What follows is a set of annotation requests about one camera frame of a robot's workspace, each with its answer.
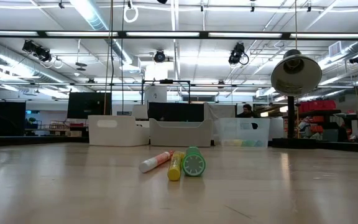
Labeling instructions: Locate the grey plastic bin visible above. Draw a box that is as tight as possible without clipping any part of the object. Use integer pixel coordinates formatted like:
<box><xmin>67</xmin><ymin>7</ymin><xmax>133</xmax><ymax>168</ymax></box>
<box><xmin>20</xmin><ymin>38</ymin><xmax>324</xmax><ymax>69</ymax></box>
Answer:
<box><xmin>149</xmin><ymin>118</ymin><xmax>213</xmax><ymax>147</ymax></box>

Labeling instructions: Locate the thin yellow marker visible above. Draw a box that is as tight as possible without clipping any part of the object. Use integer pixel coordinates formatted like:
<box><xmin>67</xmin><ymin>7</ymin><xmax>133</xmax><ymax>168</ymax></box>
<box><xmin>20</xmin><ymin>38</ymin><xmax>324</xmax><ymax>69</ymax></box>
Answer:
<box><xmin>167</xmin><ymin>151</ymin><xmax>186</xmax><ymax>182</ymax></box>

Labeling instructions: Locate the white hanging ring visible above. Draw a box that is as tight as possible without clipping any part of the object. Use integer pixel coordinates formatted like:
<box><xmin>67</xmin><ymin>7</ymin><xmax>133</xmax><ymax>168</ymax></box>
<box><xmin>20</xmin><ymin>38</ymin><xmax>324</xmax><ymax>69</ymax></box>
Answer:
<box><xmin>122</xmin><ymin>4</ymin><xmax>139</xmax><ymax>24</ymax></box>

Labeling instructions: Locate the black frame bar with lights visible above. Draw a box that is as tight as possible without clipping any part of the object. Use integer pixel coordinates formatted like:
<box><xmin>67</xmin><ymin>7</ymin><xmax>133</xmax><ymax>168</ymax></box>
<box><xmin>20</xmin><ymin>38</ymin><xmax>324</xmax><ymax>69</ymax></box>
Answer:
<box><xmin>0</xmin><ymin>29</ymin><xmax>358</xmax><ymax>40</ymax></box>

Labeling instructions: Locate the white numbered box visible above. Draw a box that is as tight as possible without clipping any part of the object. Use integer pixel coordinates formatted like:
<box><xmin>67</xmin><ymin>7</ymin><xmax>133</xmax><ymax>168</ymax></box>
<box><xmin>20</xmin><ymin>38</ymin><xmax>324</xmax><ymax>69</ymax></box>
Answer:
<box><xmin>144</xmin><ymin>86</ymin><xmax>167</xmax><ymax>103</ymax></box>

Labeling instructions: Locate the black rig frame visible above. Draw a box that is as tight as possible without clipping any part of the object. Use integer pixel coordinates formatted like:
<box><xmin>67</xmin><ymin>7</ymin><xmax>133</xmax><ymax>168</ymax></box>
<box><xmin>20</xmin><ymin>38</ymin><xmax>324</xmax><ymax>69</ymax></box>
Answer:
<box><xmin>140</xmin><ymin>79</ymin><xmax>191</xmax><ymax>105</ymax></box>

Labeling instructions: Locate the black desk lamp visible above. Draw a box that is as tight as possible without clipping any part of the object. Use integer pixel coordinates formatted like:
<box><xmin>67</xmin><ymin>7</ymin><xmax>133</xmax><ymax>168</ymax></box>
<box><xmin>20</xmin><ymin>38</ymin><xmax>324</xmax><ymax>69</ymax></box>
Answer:
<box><xmin>270</xmin><ymin>49</ymin><xmax>323</xmax><ymax>147</ymax></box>

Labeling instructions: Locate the black storage shelf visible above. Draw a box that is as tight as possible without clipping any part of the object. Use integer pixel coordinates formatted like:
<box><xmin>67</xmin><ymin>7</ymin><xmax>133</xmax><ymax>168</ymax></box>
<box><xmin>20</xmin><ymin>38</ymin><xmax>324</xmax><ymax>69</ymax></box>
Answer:
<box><xmin>296</xmin><ymin>98</ymin><xmax>351</xmax><ymax>142</ymax></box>

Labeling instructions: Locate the orange and white marker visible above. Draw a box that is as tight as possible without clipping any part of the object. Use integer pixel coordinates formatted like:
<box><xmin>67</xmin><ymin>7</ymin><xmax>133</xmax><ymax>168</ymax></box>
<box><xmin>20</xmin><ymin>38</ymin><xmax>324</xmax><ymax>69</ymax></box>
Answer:
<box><xmin>138</xmin><ymin>150</ymin><xmax>175</xmax><ymax>174</ymax></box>

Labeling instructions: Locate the person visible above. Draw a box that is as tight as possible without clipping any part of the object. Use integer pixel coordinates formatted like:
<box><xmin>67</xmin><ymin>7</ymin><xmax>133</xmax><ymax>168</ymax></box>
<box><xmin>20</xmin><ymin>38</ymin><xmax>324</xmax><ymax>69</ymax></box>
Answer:
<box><xmin>236</xmin><ymin>104</ymin><xmax>259</xmax><ymax>119</ymax></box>

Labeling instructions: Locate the clear plastic bin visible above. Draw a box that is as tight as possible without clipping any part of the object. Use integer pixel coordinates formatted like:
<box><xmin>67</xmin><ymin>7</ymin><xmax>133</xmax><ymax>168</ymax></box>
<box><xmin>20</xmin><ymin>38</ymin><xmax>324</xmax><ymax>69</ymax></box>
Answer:
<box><xmin>215</xmin><ymin>117</ymin><xmax>270</xmax><ymax>148</ymax></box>

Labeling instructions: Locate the white plastic bin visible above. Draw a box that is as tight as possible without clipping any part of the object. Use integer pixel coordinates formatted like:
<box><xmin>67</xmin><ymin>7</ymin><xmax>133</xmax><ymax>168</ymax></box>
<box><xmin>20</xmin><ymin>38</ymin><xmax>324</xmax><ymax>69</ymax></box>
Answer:
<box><xmin>88</xmin><ymin>114</ymin><xmax>151</xmax><ymax>147</ymax></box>

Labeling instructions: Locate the black monitor screen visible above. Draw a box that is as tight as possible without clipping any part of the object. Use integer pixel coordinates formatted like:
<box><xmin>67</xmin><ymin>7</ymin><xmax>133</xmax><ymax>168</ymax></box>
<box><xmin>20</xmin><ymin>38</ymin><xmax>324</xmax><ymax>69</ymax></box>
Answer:
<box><xmin>67</xmin><ymin>91</ymin><xmax>113</xmax><ymax>120</ymax></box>

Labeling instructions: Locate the red storage bin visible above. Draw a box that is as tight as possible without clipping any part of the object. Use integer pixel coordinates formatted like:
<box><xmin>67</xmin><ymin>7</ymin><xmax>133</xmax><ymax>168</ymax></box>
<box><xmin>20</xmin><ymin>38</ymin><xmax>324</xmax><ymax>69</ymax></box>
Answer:
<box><xmin>298</xmin><ymin>99</ymin><xmax>337</xmax><ymax>113</ymax></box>

